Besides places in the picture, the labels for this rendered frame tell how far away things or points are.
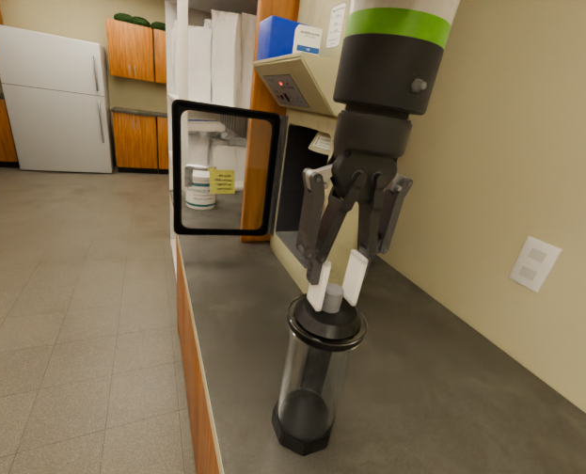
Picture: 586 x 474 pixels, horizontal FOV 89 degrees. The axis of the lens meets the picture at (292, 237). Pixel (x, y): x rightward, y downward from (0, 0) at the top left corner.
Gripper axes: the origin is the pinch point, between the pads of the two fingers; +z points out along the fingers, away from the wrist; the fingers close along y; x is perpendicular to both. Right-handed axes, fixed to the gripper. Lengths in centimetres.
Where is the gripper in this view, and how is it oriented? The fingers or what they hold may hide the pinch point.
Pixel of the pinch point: (336, 281)
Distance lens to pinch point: 39.5
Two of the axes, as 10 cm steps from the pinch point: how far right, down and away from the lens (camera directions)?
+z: -1.4, 9.1, 4.0
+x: 3.8, 4.2, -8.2
